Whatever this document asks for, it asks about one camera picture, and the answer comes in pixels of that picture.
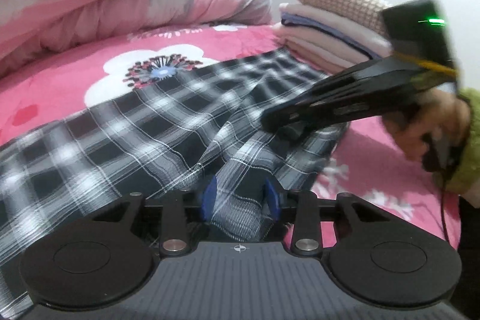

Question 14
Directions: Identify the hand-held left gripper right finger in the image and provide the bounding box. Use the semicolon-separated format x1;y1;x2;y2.
262;178;389;256

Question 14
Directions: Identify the pink floral bed blanket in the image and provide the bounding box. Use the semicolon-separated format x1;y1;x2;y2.
0;22;462;249

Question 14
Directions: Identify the pale pink folded garment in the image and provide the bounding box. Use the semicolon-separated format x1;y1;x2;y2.
279;3;391;43

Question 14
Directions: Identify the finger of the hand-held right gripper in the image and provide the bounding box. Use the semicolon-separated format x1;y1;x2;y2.
261;89;319;139

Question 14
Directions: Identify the black white plaid shirt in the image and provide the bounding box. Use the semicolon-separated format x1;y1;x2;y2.
0;50;349;320

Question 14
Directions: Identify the person's right hand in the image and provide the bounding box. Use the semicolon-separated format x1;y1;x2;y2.
382;91;471;159

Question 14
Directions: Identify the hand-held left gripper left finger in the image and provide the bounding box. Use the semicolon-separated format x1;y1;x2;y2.
92;175;218;256

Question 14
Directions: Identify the person's leg in black trousers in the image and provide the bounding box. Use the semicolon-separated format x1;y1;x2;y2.
448;193;480;320

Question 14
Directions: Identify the purple blue folded garment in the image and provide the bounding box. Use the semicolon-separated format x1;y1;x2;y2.
281;13;391;56

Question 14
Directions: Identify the stack of folded towels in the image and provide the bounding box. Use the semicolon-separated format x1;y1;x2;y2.
272;24;376;75

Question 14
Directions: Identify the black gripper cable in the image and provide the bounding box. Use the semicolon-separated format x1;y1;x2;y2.
431;170;460;249

